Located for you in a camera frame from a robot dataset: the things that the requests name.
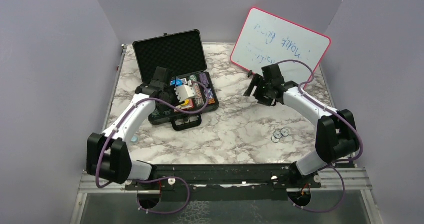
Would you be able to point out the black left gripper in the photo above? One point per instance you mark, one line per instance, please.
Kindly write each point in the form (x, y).
(176, 102)

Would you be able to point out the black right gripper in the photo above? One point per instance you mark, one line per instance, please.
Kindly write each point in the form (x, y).
(258, 80)

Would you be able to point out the blue small blind button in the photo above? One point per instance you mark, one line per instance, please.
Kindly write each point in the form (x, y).
(177, 82)

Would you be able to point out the blue playing card deck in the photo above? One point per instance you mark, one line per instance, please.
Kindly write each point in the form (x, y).
(184, 80)

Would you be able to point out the red playing card deck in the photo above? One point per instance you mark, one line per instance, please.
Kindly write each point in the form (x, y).
(190, 106)

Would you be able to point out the black poker set case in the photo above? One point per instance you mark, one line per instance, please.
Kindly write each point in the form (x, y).
(183, 54)

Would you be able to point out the yellow round button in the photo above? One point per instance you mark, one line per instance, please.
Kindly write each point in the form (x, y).
(186, 102)

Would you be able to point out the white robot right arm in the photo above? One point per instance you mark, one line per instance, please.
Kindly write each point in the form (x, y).
(336, 133)

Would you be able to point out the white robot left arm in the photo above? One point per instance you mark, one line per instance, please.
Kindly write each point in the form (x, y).
(108, 158)

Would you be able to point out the green white chip stack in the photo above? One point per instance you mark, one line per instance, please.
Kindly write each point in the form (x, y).
(193, 78)

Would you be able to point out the orange blue chip stack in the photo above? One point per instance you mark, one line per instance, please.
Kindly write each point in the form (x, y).
(199, 97)

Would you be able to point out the pink framed whiteboard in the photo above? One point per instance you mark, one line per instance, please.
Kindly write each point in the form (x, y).
(266, 39)

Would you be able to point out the purple chip stack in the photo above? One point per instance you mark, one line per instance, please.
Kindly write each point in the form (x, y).
(204, 79)

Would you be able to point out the blue white chip stack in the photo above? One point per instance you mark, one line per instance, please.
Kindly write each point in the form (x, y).
(210, 94)

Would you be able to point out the light blue small container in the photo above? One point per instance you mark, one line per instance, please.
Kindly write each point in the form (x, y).
(134, 140)

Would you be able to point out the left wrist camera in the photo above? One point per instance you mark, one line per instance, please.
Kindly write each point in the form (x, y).
(184, 92)

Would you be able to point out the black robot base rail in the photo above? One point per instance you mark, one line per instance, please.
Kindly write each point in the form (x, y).
(223, 182)

